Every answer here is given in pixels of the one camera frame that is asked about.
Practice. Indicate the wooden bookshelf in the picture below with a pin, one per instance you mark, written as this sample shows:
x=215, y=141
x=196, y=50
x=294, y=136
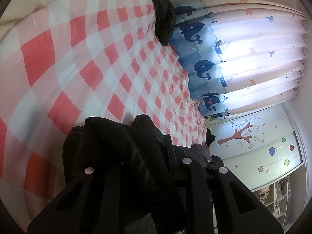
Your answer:
x=277, y=199

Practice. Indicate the black puffer jacket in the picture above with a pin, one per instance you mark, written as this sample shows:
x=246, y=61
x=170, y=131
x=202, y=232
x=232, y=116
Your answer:
x=121, y=156

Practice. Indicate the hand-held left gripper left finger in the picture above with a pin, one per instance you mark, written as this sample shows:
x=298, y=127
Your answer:
x=112, y=199

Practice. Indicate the cream blanket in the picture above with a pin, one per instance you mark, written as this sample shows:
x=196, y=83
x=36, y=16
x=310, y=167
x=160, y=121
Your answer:
x=31, y=0

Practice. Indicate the shiny black garment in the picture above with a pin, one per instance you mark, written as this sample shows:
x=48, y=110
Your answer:
x=164, y=17

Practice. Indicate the red checkered bed sheet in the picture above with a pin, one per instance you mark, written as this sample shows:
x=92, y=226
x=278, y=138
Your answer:
x=85, y=78

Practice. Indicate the whale print curtain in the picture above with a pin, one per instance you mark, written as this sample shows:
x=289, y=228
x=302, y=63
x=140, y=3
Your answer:
x=243, y=61

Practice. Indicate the dark jacket with purple lining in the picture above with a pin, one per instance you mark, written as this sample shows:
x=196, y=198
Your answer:
x=202, y=152

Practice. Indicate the wardrobe with tree decoration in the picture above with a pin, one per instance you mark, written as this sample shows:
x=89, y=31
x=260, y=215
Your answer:
x=256, y=148

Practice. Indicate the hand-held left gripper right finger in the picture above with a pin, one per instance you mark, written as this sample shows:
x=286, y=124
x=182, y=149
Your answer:
x=170, y=156

